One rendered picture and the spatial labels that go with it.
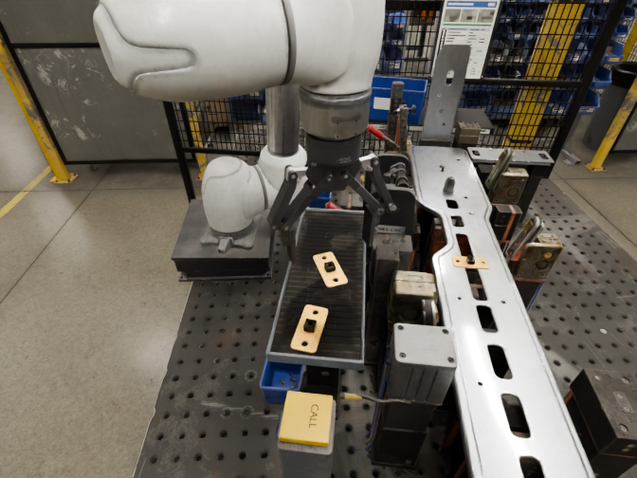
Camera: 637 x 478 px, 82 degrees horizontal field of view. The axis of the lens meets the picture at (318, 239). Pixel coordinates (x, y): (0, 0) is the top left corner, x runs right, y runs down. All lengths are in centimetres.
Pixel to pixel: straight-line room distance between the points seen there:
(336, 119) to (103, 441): 173
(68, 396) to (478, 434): 181
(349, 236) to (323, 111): 34
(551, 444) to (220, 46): 72
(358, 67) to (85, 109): 313
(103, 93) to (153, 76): 298
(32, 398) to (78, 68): 221
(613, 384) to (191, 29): 81
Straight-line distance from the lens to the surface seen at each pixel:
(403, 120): 124
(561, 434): 78
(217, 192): 116
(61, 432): 207
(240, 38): 38
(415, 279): 78
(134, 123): 338
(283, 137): 115
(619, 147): 425
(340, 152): 49
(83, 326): 240
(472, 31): 179
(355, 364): 54
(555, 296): 146
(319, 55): 42
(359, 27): 44
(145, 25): 38
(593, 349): 137
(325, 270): 66
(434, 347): 64
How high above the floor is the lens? 162
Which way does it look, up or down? 39 degrees down
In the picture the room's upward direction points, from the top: straight up
